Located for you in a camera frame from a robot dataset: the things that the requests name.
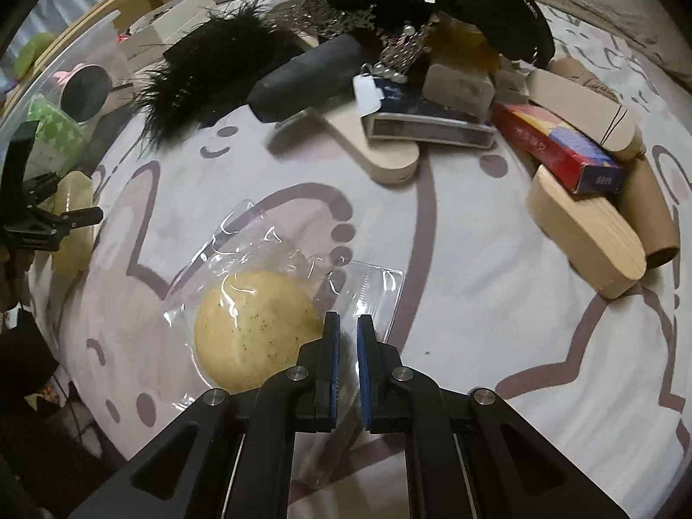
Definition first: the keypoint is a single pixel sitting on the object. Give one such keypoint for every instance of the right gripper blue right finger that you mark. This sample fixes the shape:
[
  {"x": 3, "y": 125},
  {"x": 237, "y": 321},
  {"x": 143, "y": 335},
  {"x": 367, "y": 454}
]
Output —
[{"x": 369, "y": 364}]

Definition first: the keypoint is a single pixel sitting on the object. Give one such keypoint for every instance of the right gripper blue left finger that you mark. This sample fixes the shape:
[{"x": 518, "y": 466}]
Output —
[{"x": 327, "y": 374}]

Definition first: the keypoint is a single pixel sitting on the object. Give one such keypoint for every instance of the yellow sponge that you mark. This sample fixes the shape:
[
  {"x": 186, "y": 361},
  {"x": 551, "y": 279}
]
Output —
[{"x": 253, "y": 295}]

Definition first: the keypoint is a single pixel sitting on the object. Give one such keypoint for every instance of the black foam tube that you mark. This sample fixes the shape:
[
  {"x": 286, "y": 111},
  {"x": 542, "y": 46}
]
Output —
[{"x": 313, "y": 77}]

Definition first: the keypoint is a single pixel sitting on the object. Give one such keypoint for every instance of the green dotted wipes pack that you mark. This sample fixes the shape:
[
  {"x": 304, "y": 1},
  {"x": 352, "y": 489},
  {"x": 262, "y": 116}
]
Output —
[{"x": 59, "y": 141}]

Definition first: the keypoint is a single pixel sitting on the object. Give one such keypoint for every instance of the bunny print bed sheet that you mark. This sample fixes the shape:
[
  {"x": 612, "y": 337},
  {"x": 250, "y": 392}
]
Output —
[{"x": 450, "y": 266}]

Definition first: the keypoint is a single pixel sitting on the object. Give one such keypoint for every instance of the clear plastic storage bin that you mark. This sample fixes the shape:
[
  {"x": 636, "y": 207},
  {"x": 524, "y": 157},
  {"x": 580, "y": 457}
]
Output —
[{"x": 100, "y": 44}]

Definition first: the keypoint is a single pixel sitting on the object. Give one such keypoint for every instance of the pink bunny phone stand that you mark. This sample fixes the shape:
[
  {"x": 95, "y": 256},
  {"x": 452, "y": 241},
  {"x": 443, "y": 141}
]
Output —
[{"x": 85, "y": 92}]

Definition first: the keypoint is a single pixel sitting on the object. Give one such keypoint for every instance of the green plush toy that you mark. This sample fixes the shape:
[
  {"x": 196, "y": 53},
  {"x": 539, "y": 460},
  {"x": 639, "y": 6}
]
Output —
[{"x": 30, "y": 52}]

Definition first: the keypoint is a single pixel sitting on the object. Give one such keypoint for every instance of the flat wooden oval board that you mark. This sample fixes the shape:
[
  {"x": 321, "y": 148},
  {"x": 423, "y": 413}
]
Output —
[{"x": 388, "y": 163}]

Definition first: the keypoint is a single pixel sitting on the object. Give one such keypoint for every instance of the white cardboard box of items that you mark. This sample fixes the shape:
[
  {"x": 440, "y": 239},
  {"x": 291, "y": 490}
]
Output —
[{"x": 150, "y": 36}]

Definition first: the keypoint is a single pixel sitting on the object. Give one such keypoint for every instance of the silver dark box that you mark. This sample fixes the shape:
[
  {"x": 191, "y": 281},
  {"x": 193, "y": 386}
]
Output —
[{"x": 392, "y": 112}]

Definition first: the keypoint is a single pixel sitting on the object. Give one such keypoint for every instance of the black feather accessory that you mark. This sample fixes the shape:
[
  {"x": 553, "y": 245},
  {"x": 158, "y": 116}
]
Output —
[{"x": 210, "y": 72}]

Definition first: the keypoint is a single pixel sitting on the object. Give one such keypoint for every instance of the thick wooden oval block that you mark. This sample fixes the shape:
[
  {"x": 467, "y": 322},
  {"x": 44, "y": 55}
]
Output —
[{"x": 598, "y": 242}]

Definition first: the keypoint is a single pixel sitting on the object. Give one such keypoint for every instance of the red blue carton box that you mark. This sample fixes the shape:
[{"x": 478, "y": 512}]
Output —
[{"x": 574, "y": 159}]

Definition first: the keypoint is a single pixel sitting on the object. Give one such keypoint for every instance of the brown cardboard tube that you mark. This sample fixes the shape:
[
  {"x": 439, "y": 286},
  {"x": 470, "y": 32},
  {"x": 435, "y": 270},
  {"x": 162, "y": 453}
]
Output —
[{"x": 642, "y": 204}]

